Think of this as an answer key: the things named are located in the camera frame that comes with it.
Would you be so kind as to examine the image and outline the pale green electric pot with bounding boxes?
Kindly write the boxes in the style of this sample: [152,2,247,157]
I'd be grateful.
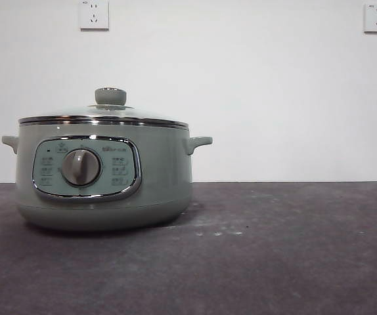
[1,123,213,233]

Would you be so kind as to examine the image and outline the glass lid with green knob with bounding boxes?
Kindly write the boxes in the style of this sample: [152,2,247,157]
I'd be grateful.
[18,87,189,128]

